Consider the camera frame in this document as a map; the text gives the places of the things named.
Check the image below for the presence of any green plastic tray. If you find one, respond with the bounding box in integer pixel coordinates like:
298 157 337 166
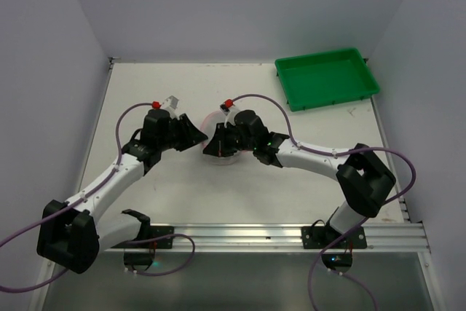
275 48 380 112

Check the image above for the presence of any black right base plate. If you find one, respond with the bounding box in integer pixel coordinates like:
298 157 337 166
300 218 368 250

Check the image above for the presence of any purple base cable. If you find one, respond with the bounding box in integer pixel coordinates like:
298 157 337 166
307 230 377 311
123 234 197 277

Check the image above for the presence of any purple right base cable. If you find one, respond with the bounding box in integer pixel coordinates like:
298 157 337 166
307 230 377 311

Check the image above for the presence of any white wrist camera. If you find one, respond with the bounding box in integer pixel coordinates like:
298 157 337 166
160 95 179 119
220 99 241 127

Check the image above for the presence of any white mesh laundry bag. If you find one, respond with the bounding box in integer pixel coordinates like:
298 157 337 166
200 111 241 165

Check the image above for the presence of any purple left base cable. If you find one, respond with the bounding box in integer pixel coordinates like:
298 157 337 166
123 234 197 277

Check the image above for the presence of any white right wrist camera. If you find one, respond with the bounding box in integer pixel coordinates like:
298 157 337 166
220 99 241 127

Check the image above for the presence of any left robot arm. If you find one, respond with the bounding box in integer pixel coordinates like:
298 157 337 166
36 109 208 274

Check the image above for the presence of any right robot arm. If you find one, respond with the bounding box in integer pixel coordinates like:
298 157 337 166
202 110 396 235

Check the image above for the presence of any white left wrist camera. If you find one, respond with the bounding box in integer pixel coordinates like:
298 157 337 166
160 95 179 119

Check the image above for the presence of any aluminium mounting rail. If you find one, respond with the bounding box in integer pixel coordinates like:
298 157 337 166
105 220 430 254

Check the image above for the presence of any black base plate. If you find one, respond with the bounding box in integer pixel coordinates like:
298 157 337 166
300 218 368 250
117 209 174 249

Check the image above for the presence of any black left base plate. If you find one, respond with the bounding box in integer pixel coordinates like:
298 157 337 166
117 209 174 249

